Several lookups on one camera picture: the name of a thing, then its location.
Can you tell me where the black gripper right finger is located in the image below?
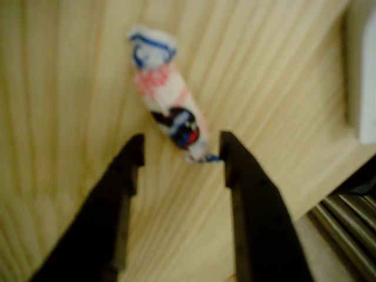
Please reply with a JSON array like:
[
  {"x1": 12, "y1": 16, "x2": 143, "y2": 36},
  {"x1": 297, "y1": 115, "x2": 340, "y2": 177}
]
[{"x1": 219, "y1": 130, "x2": 314, "y2": 282}]

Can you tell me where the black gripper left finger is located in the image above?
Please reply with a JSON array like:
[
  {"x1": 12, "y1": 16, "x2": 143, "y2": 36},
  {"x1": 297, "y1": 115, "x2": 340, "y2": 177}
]
[{"x1": 29, "y1": 133, "x2": 145, "y2": 282}]

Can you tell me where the white candy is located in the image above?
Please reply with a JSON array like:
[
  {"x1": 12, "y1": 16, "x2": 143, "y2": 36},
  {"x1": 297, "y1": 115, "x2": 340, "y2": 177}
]
[{"x1": 127, "y1": 25, "x2": 223, "y2": 165}]

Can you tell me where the grey ribbed panel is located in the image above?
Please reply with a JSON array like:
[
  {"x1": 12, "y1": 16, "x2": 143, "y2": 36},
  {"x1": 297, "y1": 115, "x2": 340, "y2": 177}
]
[{"x1": 305, "y1": 192, "x2": 376, "y2": 282}]

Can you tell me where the white container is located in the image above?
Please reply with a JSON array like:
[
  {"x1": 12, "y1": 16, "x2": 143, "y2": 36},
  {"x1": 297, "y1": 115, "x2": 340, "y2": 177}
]
[{"x1": 356, "y1": 0, "x2": 376, "y2": 145}]

